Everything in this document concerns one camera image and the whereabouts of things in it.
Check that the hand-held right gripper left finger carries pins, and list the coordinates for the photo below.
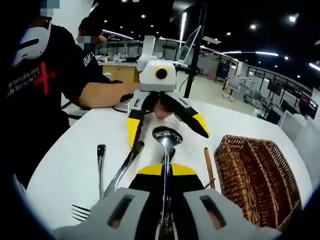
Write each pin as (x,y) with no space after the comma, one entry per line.
(105,220)

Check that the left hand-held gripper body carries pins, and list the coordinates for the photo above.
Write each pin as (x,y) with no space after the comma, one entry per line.
(155,80)

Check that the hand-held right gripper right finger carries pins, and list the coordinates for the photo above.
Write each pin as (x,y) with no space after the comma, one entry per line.
(195,215)

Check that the silver spoon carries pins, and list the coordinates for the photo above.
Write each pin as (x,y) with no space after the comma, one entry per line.
(167,136)

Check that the brown wicker storage slot basket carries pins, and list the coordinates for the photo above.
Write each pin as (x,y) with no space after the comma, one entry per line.
(250,175)

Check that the person's left hand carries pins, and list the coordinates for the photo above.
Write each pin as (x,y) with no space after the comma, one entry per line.
(162,110)

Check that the wooden counter desk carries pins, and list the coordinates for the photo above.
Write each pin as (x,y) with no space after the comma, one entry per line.
(117,72)

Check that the black stand pole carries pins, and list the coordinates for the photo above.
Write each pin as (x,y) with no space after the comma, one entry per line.
(193,65)

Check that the tilted grey screen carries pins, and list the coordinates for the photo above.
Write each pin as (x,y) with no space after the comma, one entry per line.
(188,47)

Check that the blue standing banner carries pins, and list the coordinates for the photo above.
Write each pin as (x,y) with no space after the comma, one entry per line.
(224,70)

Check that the ceiling air conditioner vent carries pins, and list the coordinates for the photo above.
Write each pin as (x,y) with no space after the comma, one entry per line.
(212,39)

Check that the person's black shirt torso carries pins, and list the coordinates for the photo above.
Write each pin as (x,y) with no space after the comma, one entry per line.
(50,105)

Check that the black monitor on stand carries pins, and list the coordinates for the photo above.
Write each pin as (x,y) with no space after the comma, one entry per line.
(274,87)

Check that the white desk partition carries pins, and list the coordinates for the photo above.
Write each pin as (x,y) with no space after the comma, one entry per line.
(300,130)

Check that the white chest device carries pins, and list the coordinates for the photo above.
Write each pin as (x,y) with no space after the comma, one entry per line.
(32,42)

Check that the red wall screen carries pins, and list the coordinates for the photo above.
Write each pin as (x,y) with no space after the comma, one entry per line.
(310,105)

